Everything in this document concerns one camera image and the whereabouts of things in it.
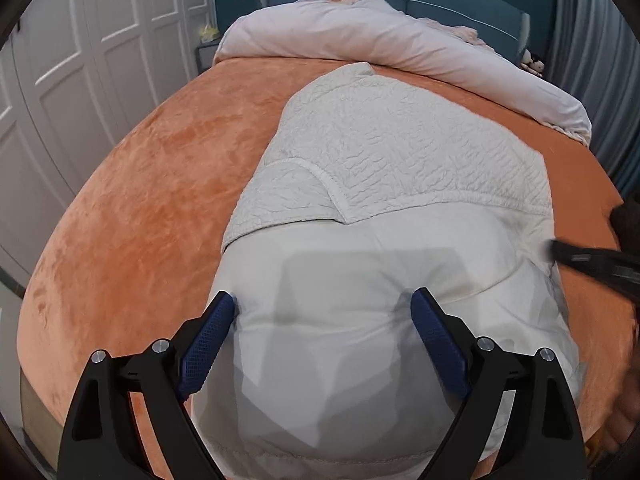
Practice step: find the yellow item on nightstand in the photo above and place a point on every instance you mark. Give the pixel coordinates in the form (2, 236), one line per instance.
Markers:
(207, 34)

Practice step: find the pale pink duvet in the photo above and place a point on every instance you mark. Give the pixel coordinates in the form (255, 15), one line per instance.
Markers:
(400, 35)

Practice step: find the grey-blue curtain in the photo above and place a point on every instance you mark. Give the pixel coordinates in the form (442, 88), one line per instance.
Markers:
(595, 35)

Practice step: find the white textured jacket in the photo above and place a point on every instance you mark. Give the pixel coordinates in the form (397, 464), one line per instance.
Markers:
(380, 200)

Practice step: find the small plush toy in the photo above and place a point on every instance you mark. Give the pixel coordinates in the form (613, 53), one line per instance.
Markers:
(532, 62)

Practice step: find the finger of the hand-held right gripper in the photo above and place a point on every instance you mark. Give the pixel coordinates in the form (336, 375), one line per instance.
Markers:
(600, 265)

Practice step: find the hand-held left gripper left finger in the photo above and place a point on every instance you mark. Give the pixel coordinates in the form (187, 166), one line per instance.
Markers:
(205, 350)

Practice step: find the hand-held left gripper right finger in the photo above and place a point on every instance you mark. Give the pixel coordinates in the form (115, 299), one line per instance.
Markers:
(440, 347)

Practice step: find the grey nightstand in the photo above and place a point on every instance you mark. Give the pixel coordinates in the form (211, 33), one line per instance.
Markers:
(206, 55)

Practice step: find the orange plush bed cover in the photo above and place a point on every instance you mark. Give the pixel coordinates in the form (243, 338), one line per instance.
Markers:
(150, 200)

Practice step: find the white panelled wardrobe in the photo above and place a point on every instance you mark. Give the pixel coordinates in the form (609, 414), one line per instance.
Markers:
(100, 60)

